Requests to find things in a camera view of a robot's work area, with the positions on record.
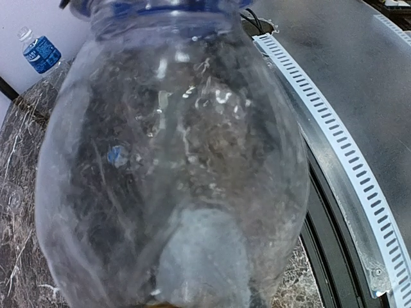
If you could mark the white slotted cable duct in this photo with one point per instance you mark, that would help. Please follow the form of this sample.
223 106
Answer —
376 237

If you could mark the blue label Pocari Sweat bottle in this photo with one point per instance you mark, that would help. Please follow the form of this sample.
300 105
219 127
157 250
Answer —
39 52

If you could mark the black curved front rail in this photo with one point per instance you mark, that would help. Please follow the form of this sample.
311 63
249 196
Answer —
333 258

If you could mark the Pepsi bottle with blue cap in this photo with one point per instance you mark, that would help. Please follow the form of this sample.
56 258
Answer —
172 171

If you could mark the black right corner post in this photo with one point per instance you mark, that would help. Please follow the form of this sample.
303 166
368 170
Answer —
8 90

